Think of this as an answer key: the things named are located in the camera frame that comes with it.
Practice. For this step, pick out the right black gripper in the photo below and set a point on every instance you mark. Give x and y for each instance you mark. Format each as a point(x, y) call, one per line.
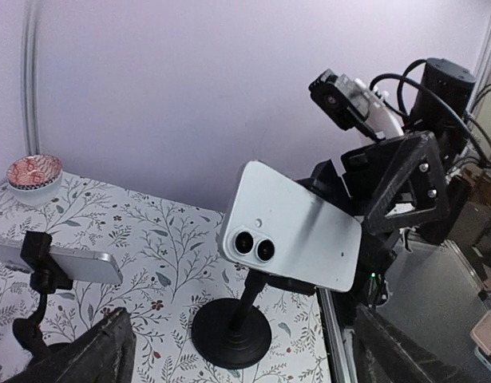
point(397, 183)

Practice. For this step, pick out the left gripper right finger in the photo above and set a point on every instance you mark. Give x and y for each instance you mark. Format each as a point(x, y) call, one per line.
point(384, 352)

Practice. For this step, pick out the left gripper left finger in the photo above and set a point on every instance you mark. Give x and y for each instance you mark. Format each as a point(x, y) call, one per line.
point(104, 353)

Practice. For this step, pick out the white phone dual camera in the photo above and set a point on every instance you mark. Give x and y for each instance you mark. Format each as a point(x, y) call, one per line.
point(277, 226)

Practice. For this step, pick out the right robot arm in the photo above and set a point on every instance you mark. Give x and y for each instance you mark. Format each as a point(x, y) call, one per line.
point(441, 108)

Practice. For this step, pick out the silver phone in clamp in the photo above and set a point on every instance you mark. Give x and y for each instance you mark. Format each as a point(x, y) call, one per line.
point(79, 265)

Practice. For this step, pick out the right black round phone stand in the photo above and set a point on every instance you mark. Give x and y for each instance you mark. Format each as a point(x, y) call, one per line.
point(232, 333)

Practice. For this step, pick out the floral table mat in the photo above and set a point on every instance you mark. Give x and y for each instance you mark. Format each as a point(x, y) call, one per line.
point(168, 256)

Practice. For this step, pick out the red patterned bowl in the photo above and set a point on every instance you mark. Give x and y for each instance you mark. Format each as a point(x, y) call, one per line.
point(35, 180)

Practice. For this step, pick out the front aluminium rail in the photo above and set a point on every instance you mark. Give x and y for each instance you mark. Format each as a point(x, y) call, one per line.
point(338, 340)

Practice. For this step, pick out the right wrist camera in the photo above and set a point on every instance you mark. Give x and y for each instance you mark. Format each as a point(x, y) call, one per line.
point(351, 104)

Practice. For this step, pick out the right aluminium frame post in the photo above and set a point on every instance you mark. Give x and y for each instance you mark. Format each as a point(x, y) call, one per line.
point(29, 76)

